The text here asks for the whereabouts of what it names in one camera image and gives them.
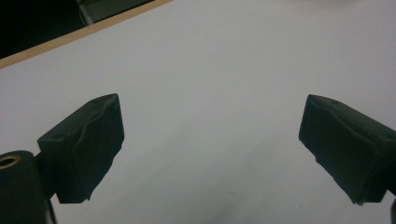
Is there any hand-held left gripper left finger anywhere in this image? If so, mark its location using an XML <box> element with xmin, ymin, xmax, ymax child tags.
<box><xmin>36</xmin><ymin>92</ymin><xmax>125</xmax><ymax>204</ymax></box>

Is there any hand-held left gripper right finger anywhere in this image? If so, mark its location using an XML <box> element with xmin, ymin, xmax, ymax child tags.
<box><xmin>298</xmin><ymin>93</ymin><xmax>396</xmax><ymax>206</ymax></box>

